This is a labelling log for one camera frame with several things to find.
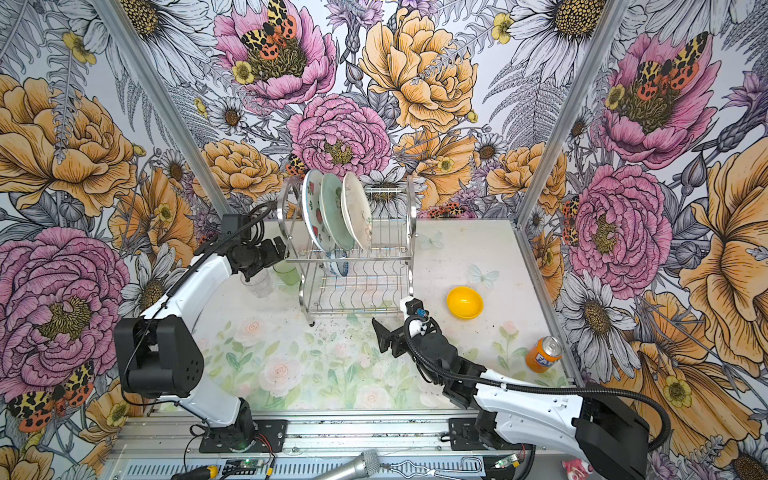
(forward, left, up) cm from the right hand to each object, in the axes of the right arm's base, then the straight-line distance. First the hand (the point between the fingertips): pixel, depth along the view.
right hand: (389, 322), depth 77 cm
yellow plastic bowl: (+13, -24, -14) cm, 30 cm away
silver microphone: (-28, +6, -12) cm, 31 cm away
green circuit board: (-27, +35, -16) cm, 47 cm away
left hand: (+20, +33, 0) cm, 38 cm away
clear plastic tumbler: (+23, +44, -14) cm, 51 cm away
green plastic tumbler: (+22, +32, -7) cm, 40 cm away
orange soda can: (-7, -39, -6) cm, 40 cm away
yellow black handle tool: (-29, +41, -13) cm, 51 cm away
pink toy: (-30, -41, -13) cm, 52 cm away
